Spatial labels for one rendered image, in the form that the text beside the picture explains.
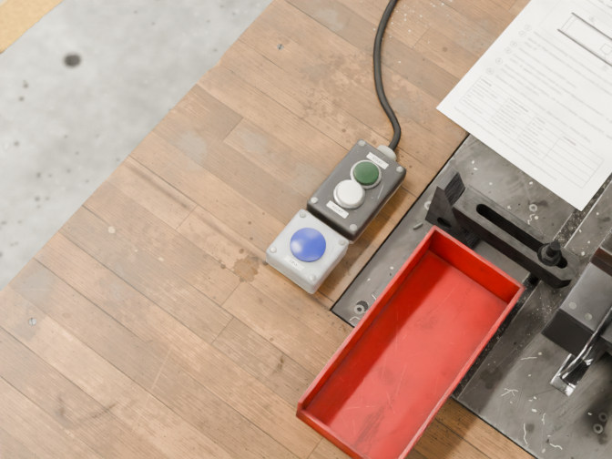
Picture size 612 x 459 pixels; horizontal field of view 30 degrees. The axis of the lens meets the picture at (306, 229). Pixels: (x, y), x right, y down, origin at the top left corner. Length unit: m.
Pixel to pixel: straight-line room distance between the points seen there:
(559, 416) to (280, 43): 0.55
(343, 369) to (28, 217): 1.20
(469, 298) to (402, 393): 0.14
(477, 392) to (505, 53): 0.44
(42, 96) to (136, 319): 1.24
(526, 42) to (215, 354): 0.55
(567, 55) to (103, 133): 1.19
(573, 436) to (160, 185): 0.54
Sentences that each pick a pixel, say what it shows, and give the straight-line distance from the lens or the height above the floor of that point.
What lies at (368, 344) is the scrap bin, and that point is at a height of 0.91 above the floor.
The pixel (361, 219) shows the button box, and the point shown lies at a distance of 1.28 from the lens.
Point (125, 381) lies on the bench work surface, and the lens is 1.24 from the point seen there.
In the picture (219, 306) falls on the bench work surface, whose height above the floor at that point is 0.90.
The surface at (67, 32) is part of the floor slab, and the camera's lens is 2.53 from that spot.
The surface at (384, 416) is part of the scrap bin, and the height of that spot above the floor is 0.90.
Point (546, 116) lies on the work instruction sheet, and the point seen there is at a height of 0.90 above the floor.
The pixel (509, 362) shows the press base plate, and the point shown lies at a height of 0.90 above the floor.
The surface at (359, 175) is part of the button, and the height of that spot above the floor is 0.94.
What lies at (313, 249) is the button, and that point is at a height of 0.94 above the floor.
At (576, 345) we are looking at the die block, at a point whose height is 0.93.
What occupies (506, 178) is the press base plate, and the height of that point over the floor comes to 0.90.
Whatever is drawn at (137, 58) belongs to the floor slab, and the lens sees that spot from 2.48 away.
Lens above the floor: 2.09
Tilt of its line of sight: 66 degrees down
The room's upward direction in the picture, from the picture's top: 8 degrees clockwise
